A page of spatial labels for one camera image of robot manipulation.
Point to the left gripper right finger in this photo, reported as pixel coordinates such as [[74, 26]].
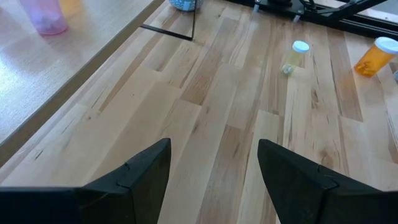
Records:
[[311, 196]]

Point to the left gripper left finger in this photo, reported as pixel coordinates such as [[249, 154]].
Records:
[[124, 193]]

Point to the small pale green medicine bottle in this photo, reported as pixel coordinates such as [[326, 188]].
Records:
[[295, 57]]

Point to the orange medicine bottle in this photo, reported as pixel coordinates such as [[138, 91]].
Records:
[[373, 60]]

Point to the small pink medicine bottle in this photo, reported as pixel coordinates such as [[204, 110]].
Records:
[[46, 18]]

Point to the potted green artificial plant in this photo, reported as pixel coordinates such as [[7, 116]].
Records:
[[186, 4]]

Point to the black aluminium table frame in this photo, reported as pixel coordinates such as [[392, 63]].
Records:
[[357, 26]]

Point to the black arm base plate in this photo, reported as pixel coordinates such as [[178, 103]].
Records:
[[280, 7]]

